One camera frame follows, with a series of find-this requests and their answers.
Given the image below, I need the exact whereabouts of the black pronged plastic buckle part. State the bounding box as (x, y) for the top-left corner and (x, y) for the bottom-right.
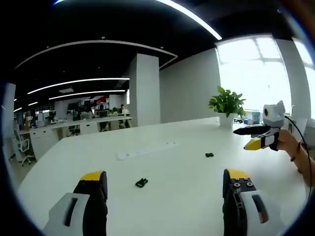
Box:
(134, 178), (149, 188)

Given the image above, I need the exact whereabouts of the brown wrist bracelet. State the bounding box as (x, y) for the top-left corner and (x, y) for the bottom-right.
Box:
(290, 142), (302, 162)

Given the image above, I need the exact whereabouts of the red wall banner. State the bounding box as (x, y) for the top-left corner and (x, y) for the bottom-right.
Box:
(91, 95), (109, 104)

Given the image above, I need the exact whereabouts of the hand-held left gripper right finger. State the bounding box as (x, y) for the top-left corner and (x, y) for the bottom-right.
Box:
(222, 168), (282, 236)

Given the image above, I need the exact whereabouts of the person's right hand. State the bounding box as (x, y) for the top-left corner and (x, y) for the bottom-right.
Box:
(277, 128), (301, 159)

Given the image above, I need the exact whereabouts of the long white office desk row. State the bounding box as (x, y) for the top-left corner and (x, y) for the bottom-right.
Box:
(29, 115), (133, 158)

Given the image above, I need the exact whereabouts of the white square pillar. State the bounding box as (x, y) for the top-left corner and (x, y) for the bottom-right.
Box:
(129, 53), (161, 127)

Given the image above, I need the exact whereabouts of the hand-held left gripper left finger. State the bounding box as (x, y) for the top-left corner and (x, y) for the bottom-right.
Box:
(42, 171), (109, 236)

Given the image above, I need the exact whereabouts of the straight ceiling light strip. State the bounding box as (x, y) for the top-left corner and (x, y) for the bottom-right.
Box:
(27, 78), (130, 95)
(49, 89), (126, 100)

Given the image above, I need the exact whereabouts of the white office chair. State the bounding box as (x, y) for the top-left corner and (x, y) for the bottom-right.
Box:
(13, 129), (34, 167)

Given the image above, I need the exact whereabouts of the potted green plant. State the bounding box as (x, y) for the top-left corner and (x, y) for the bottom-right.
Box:
(208, 85), (247, 129)

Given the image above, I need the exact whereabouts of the white table cable cover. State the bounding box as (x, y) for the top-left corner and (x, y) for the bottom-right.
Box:
(117, 141), (177, 161)

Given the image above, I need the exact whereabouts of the long curved ceiling light strip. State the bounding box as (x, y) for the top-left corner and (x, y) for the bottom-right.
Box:
(157, 0), (222, 40)

